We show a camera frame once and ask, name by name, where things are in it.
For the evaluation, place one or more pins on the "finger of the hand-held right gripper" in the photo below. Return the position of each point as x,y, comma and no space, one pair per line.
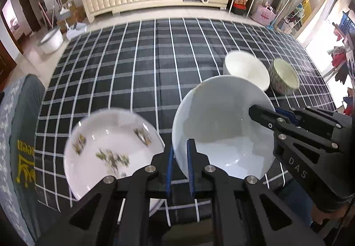
319,119
305,157

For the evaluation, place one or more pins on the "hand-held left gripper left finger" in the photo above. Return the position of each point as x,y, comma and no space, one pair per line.
168,174

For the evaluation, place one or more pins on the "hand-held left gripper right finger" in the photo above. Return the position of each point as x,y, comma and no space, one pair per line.
190,168

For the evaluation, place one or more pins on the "white bowl floral outside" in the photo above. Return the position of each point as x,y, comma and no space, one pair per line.
222,129

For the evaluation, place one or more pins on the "white plate brown flowers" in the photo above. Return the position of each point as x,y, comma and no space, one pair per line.
111,135

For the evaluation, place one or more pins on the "person's right leg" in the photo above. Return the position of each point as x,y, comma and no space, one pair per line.
296,198

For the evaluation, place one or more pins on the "wooden drying rack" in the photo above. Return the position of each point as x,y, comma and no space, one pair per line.
339,68

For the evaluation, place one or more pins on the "green patterned bowl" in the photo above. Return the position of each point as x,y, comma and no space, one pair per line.
285,74

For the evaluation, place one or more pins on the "red hanging garment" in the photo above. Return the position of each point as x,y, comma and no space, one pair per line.
338,58

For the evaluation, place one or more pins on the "plain cream bowl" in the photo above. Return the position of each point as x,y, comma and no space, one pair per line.
244,65

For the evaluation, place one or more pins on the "blue plastic basket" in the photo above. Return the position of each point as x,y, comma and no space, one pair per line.
348,25

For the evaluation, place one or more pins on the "black checked tablecloth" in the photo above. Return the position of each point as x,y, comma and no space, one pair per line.
138,68

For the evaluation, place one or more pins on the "pink bag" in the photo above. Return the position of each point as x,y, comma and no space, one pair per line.
263,15

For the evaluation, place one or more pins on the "white mop bucket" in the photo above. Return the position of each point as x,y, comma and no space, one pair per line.
51,40

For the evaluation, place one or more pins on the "cardboard boxes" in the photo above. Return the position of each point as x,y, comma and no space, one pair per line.
73,13

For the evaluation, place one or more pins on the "brown wooden door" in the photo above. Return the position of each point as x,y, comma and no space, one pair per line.
5,63

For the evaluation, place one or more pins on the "brown door frame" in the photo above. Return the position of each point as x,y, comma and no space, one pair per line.
25,7

